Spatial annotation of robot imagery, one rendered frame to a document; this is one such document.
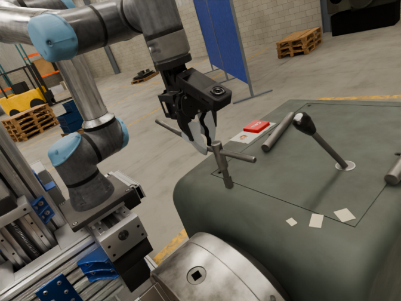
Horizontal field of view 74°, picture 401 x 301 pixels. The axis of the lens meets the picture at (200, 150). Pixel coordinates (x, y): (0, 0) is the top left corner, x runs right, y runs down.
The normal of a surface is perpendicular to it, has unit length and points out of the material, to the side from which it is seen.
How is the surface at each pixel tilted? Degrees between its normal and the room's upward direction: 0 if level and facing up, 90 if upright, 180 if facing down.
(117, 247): 90
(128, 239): 90
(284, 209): 0
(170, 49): 90
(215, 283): 17
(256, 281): 33
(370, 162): 0
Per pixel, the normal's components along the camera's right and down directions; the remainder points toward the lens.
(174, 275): -0.37, -0.87
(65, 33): 0.69, 0.17
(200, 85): 0.03, -0.67
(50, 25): 0.47, -0.26
